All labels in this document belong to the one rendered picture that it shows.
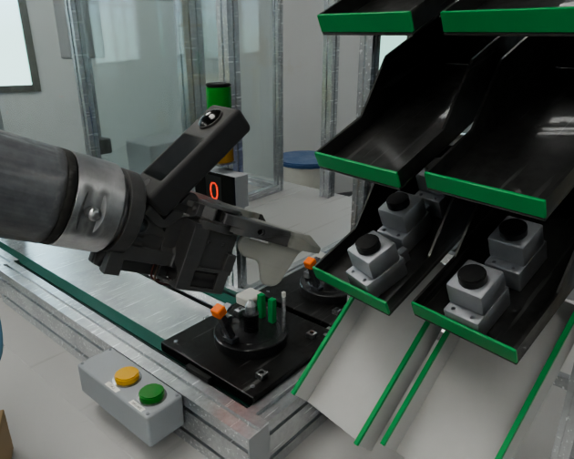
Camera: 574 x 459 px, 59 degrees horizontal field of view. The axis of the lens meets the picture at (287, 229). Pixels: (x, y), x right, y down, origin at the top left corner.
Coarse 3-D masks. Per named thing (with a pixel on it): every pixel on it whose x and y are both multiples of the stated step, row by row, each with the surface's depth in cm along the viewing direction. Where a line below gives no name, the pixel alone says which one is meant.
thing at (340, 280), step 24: (384, 192) 75; (408, 192) 79; (360, 216) 73; (432, 216) 73; (456, 216) 65; (432, 240) 69; (456, 240) 67; (336, 264) 72; (408, 264) 67; (432, 264) 65; (336, 288) 68; (408, 288) 63; (384, 312) 62
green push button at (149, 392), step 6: (150, 384) 83; (156, 384) 83; (144, 390) 82; (150, 390) 82; (156, 390) 82; (162, 390) 82; (144, 396) 80; (150, 396) 80; (156, 396) 80; (162, 396) 81; (144, 402) 80; (150, 402) 80; (156, 402) 80
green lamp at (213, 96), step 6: (210, 90) 98; (216, 90) 98; (222, 90) 98; (228, 90) 99; (210, 96) 98; (216, 96) 98; (222, 96) 98; (228, 96) 99; (210, 102) 99; (216, 102) 99; (222, 102) 99; (228, 102) 100
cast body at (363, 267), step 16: (368, 240) 62; (384, 240) 63; (352, 256) 64; (368, 256) 62; (384, 256) 62; (400, 256) 64; (352, 272) 65; (368, 272) 62; (384, 272) 63; (400, 272) 65; (368, 288) 63; (384, 288) 64
